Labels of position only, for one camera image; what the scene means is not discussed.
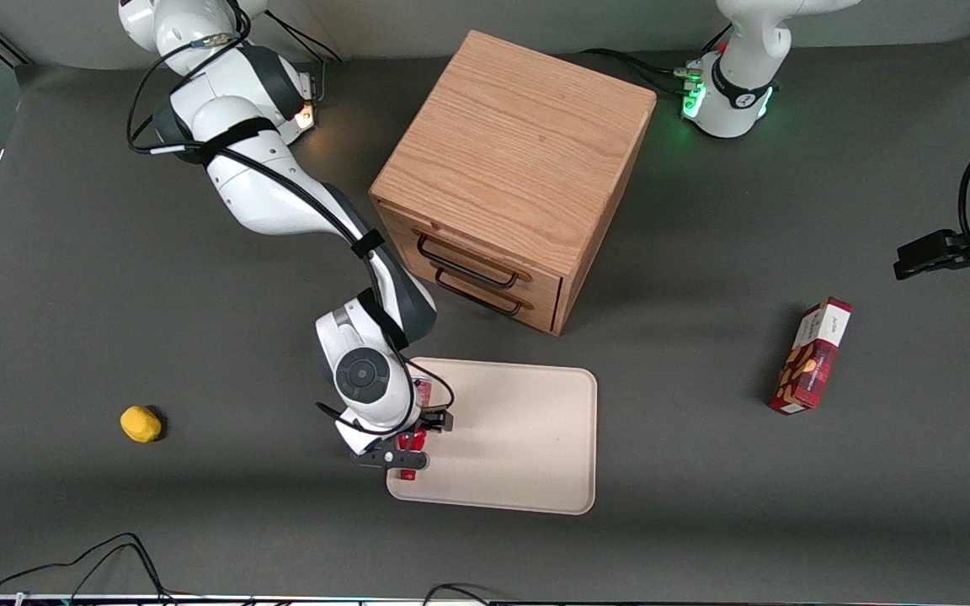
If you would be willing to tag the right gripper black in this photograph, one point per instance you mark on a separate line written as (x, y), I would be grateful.
(436, 420)

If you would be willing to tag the beige plastic tray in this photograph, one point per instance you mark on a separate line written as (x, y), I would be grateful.
(519, 438)

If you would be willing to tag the wooden drawer front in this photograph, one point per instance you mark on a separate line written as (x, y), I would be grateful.
(540, 316)
(540, 284)

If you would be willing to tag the red snack box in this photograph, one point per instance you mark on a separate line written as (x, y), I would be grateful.
(813, 362)

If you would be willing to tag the wooden drawer cabinet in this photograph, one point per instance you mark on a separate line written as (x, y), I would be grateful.
(519, 143)

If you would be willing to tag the yellow lemon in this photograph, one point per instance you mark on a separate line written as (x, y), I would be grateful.
(141, 424)

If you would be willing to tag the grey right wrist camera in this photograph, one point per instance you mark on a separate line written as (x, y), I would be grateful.
(363, 438)

